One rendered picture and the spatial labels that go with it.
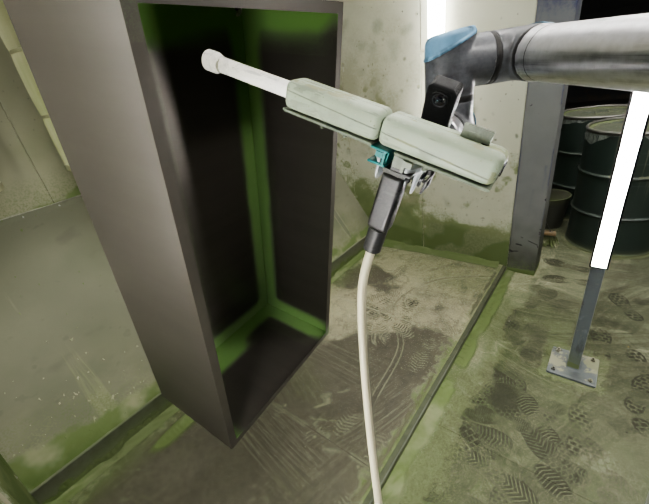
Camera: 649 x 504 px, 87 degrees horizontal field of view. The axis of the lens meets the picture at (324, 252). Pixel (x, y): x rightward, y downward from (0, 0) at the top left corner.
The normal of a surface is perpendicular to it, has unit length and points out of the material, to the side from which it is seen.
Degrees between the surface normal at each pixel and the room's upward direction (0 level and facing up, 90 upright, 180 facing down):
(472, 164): 90
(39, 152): 90
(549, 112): 90
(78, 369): 57
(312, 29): 91
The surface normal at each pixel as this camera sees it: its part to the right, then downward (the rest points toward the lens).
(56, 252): 0.57, -0.33
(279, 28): -0.53, 0.47
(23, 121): 0.78, 0.19
